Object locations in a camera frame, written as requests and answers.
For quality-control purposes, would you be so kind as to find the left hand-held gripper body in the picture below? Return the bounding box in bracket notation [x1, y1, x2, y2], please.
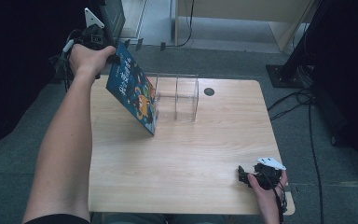
[71, 7, 117, 51]

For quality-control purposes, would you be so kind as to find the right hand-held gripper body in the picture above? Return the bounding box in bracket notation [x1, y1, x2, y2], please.
[253, 156, 287, 191]

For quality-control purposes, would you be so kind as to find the blue picture book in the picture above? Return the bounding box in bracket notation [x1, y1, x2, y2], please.
[105, 41, 158, 136]

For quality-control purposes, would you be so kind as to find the clear acrylic book rack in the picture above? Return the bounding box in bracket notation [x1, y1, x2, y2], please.
[144, 72, 200, 123]

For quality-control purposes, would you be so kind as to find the person's right hand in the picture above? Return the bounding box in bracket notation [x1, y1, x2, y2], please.
[246, 170, 289, 219]

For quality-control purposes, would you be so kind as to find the person's left hand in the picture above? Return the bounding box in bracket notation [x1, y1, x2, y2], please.
[68, 43, 118, 79]

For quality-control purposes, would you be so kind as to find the black monitor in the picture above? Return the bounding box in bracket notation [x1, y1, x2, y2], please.
[96, 0, 127, 48]

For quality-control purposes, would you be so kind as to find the black curtain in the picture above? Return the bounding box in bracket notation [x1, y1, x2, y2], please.
[0, 0, 102, 154]
[304, 0, 358, 176]

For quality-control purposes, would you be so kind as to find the black metal stand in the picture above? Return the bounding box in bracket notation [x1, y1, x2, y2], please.
[266, 0, 335, 90]

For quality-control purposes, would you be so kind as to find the light wooden cabinet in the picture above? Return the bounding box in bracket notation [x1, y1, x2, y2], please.
[174, 0, 320, 53]

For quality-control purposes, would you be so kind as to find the right hand-held gripper cable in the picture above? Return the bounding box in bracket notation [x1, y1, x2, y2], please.
[268, 178, 289, 224]

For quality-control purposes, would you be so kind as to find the hand-held gripper cable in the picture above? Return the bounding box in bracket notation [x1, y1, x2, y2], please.
[48, 28, 83, 93]
[268, 178, 289, 224]

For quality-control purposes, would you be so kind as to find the left hand-held gripper cable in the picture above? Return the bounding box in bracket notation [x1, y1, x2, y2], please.
[48, 28, 83, 93]

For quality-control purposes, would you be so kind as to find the long black floor cable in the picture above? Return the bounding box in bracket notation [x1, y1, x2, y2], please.
[307, 102, 324, 224]

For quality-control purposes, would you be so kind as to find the black hanging cable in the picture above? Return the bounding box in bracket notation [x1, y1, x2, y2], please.
[165, 0, 196, 49]

